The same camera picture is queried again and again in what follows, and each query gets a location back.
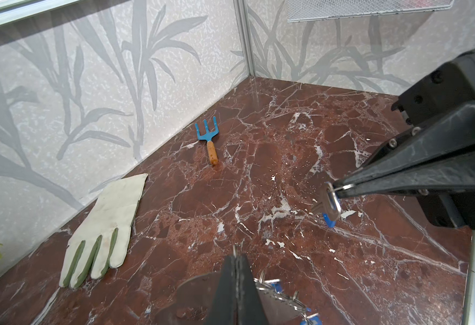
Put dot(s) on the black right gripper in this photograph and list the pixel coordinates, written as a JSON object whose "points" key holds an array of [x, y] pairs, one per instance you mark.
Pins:
{"points": [[441, 109]]}

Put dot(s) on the white wire mesh basket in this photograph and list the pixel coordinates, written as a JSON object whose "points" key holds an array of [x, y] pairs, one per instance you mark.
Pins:
{"points": [[313, 10]]}

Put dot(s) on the key with blue tag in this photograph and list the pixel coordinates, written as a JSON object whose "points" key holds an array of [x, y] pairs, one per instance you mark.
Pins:
{"points": [[313, 319], [276, 285], [328, 205]]}

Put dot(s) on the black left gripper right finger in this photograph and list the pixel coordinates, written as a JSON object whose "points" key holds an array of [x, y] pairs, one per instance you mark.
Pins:
{"points": [[249, 307]]}

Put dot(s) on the blue garden hand fork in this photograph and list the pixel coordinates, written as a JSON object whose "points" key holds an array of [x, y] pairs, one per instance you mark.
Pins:
{"points": [[208, 138]]}

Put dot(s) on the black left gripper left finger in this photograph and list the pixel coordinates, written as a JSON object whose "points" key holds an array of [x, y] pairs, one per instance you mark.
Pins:
{"points": [[223, 308]]}

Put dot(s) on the cream green gardening glove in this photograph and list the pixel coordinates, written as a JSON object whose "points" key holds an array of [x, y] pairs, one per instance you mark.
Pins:
{"points": [[101, 241]]}

